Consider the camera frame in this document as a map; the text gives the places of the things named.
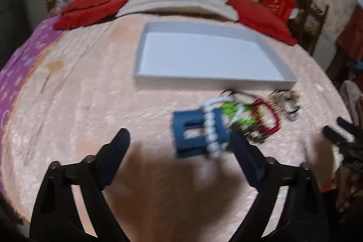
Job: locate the red ruffled pillow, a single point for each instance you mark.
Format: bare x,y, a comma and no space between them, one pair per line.
261,18
88,8

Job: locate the blue hair claw clip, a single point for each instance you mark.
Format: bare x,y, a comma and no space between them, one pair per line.
177,140

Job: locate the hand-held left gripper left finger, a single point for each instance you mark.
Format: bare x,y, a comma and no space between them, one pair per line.
116,151

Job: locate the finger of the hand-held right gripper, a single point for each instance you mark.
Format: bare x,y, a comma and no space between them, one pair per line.
336,134
348,125

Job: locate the clear plastic bag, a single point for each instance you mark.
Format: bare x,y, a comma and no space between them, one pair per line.
66,1

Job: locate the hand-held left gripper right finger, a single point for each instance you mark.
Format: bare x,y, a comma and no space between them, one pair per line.
249,157

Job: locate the red shopping bag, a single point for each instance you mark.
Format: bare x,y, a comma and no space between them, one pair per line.
276,5

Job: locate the purple bed sheet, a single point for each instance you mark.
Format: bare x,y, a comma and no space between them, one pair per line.
22,60

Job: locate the white shallow cardboard box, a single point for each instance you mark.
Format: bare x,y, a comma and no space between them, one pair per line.
204,55

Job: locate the wooden chair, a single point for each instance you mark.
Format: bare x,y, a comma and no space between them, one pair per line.
310,23

